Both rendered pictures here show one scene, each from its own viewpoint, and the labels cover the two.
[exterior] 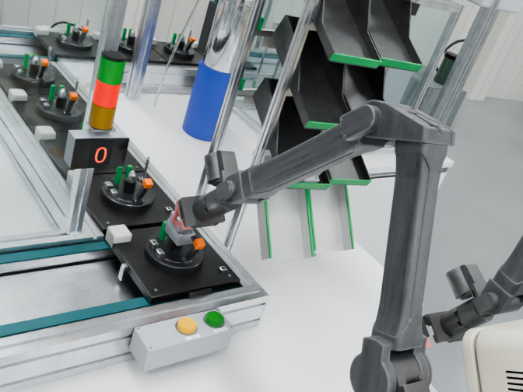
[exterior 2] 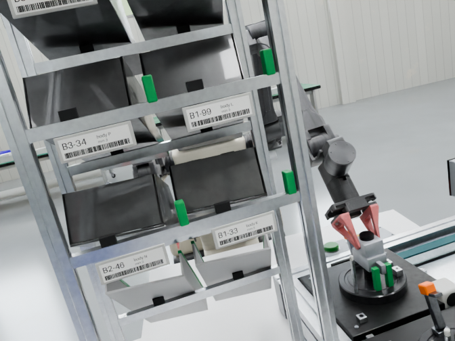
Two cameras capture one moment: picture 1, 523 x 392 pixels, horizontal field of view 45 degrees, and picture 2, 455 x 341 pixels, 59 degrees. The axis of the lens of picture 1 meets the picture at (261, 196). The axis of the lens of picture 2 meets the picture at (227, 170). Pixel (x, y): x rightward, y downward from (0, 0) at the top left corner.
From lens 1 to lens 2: 2.06 m
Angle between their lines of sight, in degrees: 126
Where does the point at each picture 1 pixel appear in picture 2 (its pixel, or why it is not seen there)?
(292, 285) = not seen: outside the picture
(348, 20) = (155, 27)
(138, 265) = (407, 268)
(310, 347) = (235, 300)
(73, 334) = (438, 223)
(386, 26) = (65, 46)
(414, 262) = not seen: hidden behind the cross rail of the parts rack
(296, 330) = (241, 311)
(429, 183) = not seen: hidden behind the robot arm
